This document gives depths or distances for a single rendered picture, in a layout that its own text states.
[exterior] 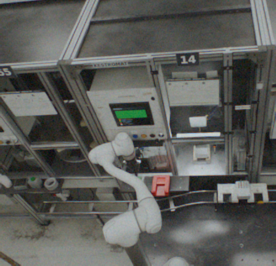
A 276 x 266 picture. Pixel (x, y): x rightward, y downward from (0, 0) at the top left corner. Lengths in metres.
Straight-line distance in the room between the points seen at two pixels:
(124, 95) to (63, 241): 2.10
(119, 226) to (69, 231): 1.95
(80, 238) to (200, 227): 1.47
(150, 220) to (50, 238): 2.12
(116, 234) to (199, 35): 1.18
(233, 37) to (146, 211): 1.05
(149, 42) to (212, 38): 0.36
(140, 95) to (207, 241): 1.23
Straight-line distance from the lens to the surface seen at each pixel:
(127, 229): 1.78
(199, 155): 2.55
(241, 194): 2.45
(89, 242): 3.56
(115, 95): 1.99
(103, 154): 2.10
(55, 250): 3.67
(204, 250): 2.53
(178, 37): 1.94
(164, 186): 2.54
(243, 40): 1.87
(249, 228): 2.61
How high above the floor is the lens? 3.04
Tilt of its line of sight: 50 degrees down
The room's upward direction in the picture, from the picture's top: 11 degrees counter-clockwise
